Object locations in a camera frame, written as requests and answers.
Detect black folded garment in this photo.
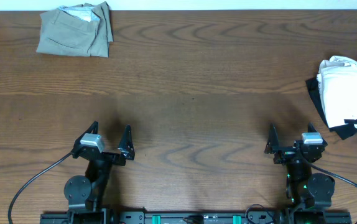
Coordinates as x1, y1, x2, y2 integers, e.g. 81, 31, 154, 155
305, 78, 357, 140

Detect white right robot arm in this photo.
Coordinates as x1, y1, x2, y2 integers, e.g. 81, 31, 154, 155
264, 124, 335, 210

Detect white folded garment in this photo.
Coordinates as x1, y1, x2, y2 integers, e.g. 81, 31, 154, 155
317, 55, 357, 128

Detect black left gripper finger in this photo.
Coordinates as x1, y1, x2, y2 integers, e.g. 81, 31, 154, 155
74, 121, 98, 146
118, 124, 135, 161

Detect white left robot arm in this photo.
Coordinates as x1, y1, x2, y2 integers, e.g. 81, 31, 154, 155
64, 121, 135, 212

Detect grey-green cotton shorts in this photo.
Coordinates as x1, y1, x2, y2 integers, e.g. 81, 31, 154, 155
36, 2, 113, 58

